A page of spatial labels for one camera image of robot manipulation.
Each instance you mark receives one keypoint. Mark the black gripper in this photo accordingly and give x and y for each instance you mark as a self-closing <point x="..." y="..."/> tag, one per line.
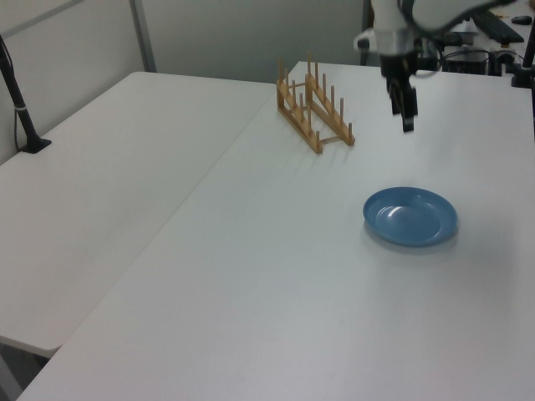
<point x="396" y="64"/>

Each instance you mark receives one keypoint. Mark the blue round plate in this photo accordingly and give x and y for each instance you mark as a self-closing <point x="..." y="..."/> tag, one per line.
<point x="409" y="216"/>

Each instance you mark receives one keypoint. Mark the wooden plate rack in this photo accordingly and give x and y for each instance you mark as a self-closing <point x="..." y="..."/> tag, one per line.
<point x="311" y="113"/>

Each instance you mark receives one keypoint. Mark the black electronics box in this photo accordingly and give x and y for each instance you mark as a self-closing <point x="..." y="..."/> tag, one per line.
<point x="466" y="62"/>

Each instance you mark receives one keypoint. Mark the small dark desk device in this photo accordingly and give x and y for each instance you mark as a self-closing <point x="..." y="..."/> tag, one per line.
<point x="459" y="39"/>

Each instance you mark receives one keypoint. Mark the black computer keyboard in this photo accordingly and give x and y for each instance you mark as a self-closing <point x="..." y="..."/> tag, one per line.
<point x="497" y="27"/>

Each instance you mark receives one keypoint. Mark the black computer mouse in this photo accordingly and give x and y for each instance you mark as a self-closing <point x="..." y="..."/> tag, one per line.
<point x="521" y="19"/>

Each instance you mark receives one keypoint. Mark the black clamped camera stand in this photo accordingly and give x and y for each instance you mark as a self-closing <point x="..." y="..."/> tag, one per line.
<point x="526" y="62"/>

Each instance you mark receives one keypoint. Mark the black camera stand with base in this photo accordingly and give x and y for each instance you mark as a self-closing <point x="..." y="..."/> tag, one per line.
<point x="18" y="100"/>

